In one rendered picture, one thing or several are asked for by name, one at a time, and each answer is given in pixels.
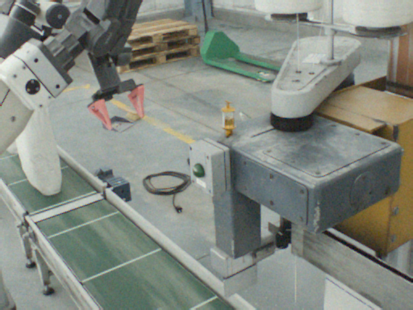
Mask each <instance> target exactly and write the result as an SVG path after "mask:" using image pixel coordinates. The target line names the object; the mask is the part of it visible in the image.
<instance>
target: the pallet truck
mask: <svg viewBox="0 0 413 310"><path fill-rule="evenodd" d="M202 8H203V15H204V24H205V36H204V40H203V46H202V51H201V54H202V58H203V61H204V62H206V64H208V65H213V66H217V67H220V68H222V69H227V70H231V71H233V72H236V73H241V74H244V75H247V76H250V77H254V78H257V79H258V80H262V81H263V82H266V81H272V79H274V78H276V76H275V75H274V74H272V73H270V72H267V71H264V70H262V69H257V68H253V67H249V66H247V65H241V64H238V63H235V62H231V61H226V60H225V59H228V58H233V59H237V60H239V61H245V62H248V63H251V64H254V65H261V66H264V67H268V68H271V69H276V70H281V68H282V66H283V64H284V62H280V61H275V60H270V59H267V58H264V57H257V56H253V55H250V54H247V53H243V52H241V51H240V49H239V46H238V45H237V44H236V43H235V42H234V41H233V40H232V39H230V38H229V37H228V36H227V35H226V34H225V33H223V32H222V31H218V30H209V28H208V24H207V14H206V7H205V1H204V0H202Z"/></svg>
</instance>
